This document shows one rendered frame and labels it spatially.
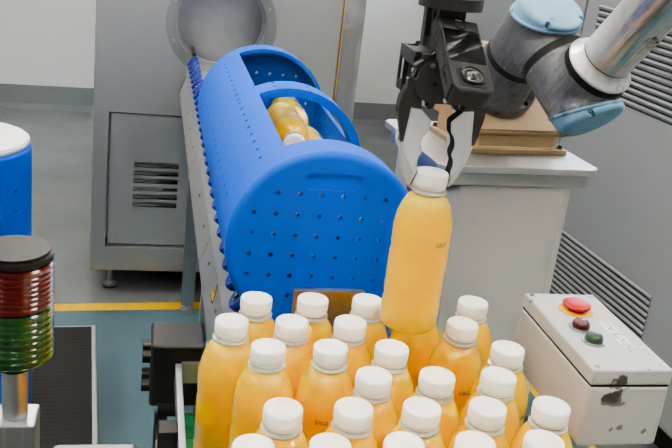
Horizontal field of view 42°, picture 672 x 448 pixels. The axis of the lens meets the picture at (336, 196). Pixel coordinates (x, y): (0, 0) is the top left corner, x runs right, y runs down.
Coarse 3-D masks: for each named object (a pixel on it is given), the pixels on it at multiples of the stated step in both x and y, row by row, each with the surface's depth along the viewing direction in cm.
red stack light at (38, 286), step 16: (0, 272) 70; (16, 272) 71; (32, 272) 71; (48, 272) 73; (0, 288) 70; (16, 288) 71; (32, 288) 71; (48, 288) 73; (0, 304) 71; (16, 304) 71; (32, 304) 72; (48, 304) 73
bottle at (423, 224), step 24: (432, 192) 99; (408, 216) 99; (432, 216) 98; (408, 240) 99; (432, 240) 99; (408, 264) 100; (432, 264) 100; (384, 288) 104; (408, 288) 101; (432, 288) 101; (384, 312) 104; (408, 312) 102; (432, 312) 103
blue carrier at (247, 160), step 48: (240, 48) 200; (240, 96) 162; (288, 96) 159; (240, 144) 139; (336, 144) 125; (240, 192) 123; (288, 192) 122; (336, 192) 123; (384, 192) 125; (240, 240) 123; (288, 240) 124; (336, 240) 126; (384, 240) 127; (240, 288) 125; (288, 288) 127
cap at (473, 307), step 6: (462, 300) 113; (468, 300) 114; (474, 300) 114; (480, 300) 114; (462, 306) 112; (468, 306) 112; (474, 306) 112; (480, 306) 112; (486, 306) 113; (462, 312) 113; (468, 312) 112; (474, 312) 112; (480, 312) 112; (486, 312) 113; (474, 318) 112; (480, 318) 113
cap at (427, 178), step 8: (424, 168) 101; (432, 168) 101; (416, 176) 99; (424, 176) 98; (432, 176) 98; (440, 176) 98; (448, 176) 99; (416, 184) 99; (424, 184) 98; (432, 184) 98; (440, 184) 98
